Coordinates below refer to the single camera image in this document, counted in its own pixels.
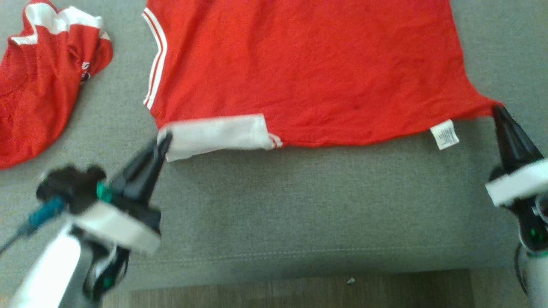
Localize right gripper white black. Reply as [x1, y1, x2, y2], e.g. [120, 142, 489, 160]
[485, 104, 548, 254]

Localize red shorts with white bands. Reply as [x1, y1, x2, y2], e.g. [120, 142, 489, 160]
[0, 0, 114, 170]

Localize left cable with teal plug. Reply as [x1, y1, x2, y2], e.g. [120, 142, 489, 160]
[0, 196, 66, 255]

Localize grey sofa seat cushion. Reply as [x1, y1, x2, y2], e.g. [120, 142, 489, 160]
[0, 0, 548, 296]

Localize right cable with teal plug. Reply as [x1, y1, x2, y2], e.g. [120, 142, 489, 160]
[514, 243, 530, 296]

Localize red jersey with black print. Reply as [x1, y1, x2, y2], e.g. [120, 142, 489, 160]
[142, 0, 503, 163]

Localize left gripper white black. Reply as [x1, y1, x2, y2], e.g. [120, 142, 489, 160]
[68, 132, 173, 301]

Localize cable with teal plug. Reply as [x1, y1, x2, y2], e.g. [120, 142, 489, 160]
[514, 243, 530, 296]
[0, 196, 66, 255]

